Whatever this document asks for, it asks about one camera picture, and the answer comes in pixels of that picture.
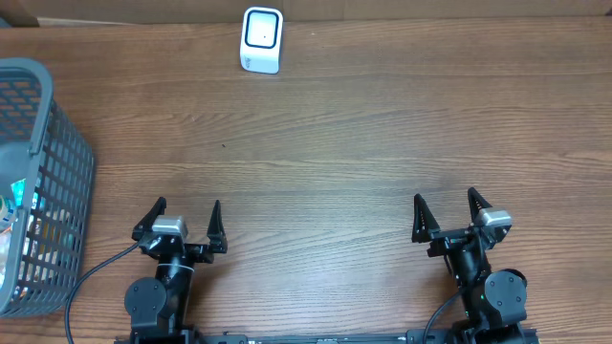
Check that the grey plastic shopping basket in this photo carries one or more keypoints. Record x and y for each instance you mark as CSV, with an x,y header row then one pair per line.
x,y
47,174

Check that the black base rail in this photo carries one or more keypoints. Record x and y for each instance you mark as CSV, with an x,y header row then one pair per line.
x,y
410,337

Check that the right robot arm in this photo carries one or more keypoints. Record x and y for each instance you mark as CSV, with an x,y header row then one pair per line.
x,y
494,301

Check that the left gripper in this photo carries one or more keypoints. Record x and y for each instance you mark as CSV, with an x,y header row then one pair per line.
x,y
181,247

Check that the white barcode scanner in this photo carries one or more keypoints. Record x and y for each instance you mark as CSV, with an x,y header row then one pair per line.
x,y
261,38

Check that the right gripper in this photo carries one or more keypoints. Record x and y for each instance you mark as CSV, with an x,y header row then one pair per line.
x,y
426,225

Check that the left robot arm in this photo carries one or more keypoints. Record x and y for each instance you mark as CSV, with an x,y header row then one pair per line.
x,y
157,305

